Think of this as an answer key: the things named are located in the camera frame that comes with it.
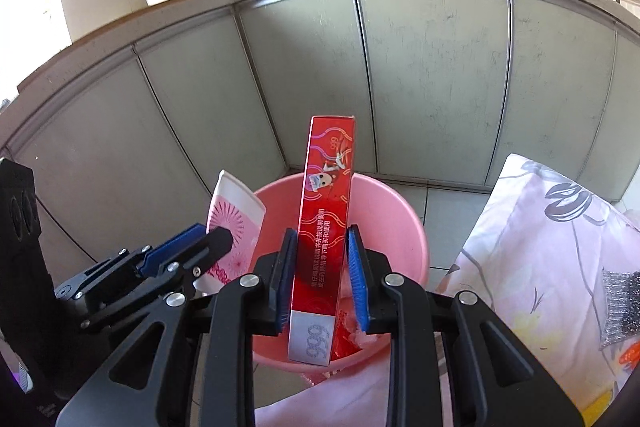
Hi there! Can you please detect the pink plastic bucket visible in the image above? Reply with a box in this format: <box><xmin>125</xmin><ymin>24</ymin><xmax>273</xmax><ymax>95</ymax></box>
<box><xmin>252</xmin><ymin>173</ymin><xmax>430</xmax><ymax>375</ymax></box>

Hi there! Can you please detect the floral white tablecloth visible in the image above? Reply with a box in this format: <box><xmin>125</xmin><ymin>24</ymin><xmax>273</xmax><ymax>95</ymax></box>
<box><xmin>256</xmin><ymin>154</ymin><xmax>639</xmax><ymax>426</ymax></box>

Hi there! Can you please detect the red white plastic bag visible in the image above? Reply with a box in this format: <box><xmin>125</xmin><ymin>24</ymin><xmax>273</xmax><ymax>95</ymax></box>
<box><xmin>331</xmin><ymin>296</ymin><xmax>390</xmax><ymax>363</ymax></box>

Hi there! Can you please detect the grey kitchen cabinet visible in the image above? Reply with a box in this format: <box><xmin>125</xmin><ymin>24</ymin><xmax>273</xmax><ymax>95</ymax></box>
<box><xmin>1</xmin><ymin>0</ymin><xmax>639</xmax><ymax>282</ymax></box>

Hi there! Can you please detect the silver mesh scouring pad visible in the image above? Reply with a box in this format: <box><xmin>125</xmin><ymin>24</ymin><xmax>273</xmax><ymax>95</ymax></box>
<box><xmin>601</xmin><ymin>269</ymin><xmax>639</xmax><ymax>348</ymax></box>

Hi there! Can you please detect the red long carton box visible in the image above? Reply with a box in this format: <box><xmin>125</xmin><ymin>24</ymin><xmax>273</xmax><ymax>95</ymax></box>
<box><xmin>288</xmin><ymin>116</ymin><xmax>356</xmax><ymax>366</ymax></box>

